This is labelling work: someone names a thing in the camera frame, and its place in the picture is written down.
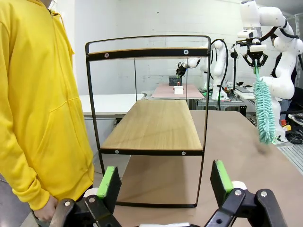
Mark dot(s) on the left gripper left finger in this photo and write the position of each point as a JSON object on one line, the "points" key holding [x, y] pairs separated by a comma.
{"points": [[106, 186]]}

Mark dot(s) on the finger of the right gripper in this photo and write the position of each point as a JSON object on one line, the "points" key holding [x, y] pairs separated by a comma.
{"points": [[262, 60], [249, 59]]}

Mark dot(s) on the black background gripper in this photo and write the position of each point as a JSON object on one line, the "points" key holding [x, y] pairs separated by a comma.
{"points": [[181, 70]]}

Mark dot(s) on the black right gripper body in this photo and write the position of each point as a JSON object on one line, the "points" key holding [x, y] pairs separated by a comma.
{"points": [[255, 53]]}

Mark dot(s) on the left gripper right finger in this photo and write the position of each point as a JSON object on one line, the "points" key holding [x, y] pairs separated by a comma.
{"points": [[221, 182]]}

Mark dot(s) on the turquoise chenille duster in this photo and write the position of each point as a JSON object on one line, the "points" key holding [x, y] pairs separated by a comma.
{"points": [[264, 111]]}

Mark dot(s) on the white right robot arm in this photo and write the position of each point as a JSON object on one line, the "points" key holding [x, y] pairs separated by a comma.
{"points": [[284, 85]]}

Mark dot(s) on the person's right forearm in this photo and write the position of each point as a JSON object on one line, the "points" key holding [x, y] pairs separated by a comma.
{"points": [[28, 179]]}

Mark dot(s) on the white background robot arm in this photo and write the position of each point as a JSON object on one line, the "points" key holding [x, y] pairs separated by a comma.
{"points": [[219, 71]]}

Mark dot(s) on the person's right hand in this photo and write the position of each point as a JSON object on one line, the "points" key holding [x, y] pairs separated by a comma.
{"points": [[47, 210]]}

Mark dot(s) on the black tripod stand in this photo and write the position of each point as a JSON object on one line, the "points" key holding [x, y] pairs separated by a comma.
{"points": [[234, 55]]}

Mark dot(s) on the small white box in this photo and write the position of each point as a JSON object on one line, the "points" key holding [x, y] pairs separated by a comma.
{"points": [[178, 90]]}

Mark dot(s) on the pink table mat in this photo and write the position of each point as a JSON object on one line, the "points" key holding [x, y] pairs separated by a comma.
{"points": [[163, 93]]}

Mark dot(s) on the yellow emergency stop box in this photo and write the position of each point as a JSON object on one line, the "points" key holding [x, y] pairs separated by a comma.
{"points": [[287, 127]]}

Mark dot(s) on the white side table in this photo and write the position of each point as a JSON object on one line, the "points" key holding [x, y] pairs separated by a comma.
{"points": [[106, 101]]}

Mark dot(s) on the person in yellow hoodie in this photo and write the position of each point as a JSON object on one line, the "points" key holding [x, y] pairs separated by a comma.
{"points": [[35, 82]]}

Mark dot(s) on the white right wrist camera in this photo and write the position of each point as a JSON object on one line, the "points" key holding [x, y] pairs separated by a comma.
{"points": [[257, 48]]}

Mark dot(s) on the black frame wooden shelf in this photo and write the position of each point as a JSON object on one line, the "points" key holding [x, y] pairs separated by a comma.
{"points": [[154, 125]]}

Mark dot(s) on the aluminium profile base plate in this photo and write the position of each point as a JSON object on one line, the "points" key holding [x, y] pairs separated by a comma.
{"points": [[292, 158]]}

